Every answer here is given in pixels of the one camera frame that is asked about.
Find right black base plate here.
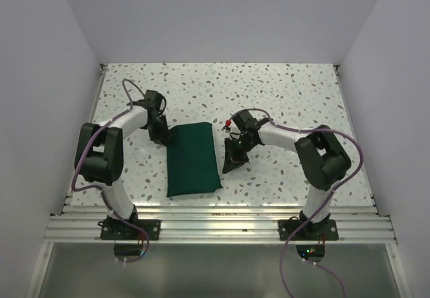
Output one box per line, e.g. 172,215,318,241
277,217,339,241

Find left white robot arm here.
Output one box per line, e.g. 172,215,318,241
71,90,169,240

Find green surgical drape cloth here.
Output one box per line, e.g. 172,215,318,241
167,122,222,197

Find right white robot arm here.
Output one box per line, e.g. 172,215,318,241
222,109,351,240

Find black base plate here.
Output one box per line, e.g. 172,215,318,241
277,217,339,241
97,218,161,241

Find right wrist camera red-capped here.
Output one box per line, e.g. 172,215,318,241
222,119,237,133

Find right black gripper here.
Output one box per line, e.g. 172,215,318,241
223,136,258,174

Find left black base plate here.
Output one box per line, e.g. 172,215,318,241
97,218,161,241

